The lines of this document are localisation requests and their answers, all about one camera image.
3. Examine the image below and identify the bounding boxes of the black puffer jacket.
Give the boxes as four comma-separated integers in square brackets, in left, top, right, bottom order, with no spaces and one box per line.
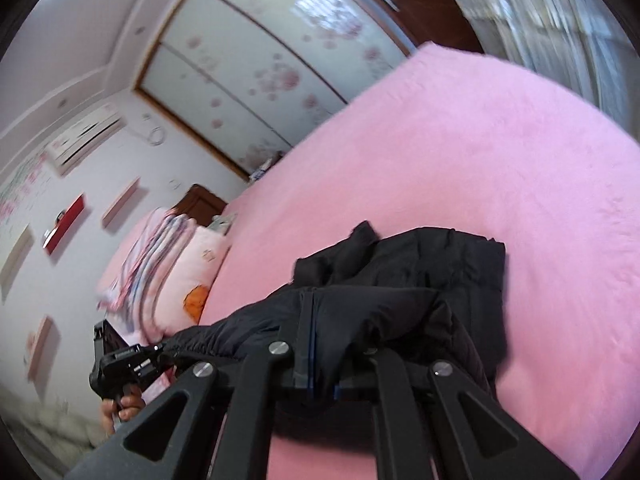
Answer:
[165,220,507,402]

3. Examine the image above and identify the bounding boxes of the person's left hand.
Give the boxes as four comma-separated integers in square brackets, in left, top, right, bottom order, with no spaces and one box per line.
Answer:
[100,392,147,437]

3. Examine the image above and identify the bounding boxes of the white coiled cable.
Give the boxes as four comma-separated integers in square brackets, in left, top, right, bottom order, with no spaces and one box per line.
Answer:
[132,114,167,147]

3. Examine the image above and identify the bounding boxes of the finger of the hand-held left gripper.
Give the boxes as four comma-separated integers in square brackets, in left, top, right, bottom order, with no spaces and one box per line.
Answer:
[65,287,319,480]

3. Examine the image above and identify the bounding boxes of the dark wooden headboard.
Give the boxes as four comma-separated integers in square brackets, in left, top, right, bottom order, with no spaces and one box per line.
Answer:
[172,183,229,234]

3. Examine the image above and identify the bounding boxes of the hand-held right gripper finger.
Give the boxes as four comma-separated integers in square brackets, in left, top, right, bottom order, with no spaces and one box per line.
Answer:
[320,351,579,480]

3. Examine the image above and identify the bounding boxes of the pink pillow with orange print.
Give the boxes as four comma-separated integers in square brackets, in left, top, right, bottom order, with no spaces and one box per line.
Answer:
[149,225,234,339]

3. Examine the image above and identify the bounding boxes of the white air conditioner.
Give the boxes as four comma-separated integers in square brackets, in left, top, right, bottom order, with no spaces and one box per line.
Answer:
[47,102,126,179]

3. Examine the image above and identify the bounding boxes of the floral sliding door wardrobe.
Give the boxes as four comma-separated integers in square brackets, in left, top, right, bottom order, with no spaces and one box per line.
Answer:
[132,0,422,182]

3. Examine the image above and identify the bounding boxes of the red wall shelf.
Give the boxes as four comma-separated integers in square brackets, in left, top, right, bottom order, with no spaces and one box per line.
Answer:
[42,192,86,256]

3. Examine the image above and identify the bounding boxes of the pink bed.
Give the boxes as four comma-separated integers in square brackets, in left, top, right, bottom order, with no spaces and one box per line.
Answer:
[197,42,640,480]

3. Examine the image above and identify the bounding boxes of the pastel striped quilt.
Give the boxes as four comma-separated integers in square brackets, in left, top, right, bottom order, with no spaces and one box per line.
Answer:
[106,214,197,322]

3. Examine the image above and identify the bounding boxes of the pink ruffled quilt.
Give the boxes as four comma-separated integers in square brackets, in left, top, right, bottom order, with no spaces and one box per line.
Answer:
[96,207,177,312]

